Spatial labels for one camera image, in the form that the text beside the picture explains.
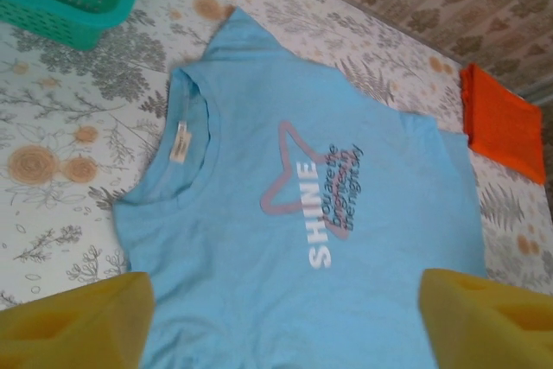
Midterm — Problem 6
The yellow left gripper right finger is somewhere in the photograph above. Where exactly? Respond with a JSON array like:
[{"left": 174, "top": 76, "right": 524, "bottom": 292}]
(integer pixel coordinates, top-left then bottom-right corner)
[{"left": 416, "top": 268, "right": 553, "bottom": 369}]

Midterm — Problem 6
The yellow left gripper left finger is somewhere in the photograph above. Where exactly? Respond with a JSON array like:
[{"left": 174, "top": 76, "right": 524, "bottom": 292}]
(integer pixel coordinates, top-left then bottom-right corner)
[{"left": 0, "top": 270, "right": 156, "bottom": 369}]

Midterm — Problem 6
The light blue printed t-shirt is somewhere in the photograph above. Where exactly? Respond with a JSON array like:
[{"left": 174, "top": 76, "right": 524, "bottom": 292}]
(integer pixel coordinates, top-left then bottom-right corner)
[{"left": 112, "top": 6, "right": 489, "bottom": 369}]

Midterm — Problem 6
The orange folded t-shirt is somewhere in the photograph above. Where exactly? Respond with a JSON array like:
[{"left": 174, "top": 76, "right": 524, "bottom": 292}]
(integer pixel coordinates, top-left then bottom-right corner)
[{"left": 459, "top": 62, "right": 548, "bottom": 183}]

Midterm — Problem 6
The floral patterned table cover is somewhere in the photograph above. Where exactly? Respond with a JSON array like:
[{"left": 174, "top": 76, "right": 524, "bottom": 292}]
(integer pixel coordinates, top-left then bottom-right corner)
[{"left": 0, "top": 0, "right": 553, "bottom": 314}]

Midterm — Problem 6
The aluminium table side rail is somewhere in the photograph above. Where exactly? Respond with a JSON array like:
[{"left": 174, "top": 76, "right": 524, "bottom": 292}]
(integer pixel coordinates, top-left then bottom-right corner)
[{"left": 516, "top": 81, "right": 553, "bottom": 107}]

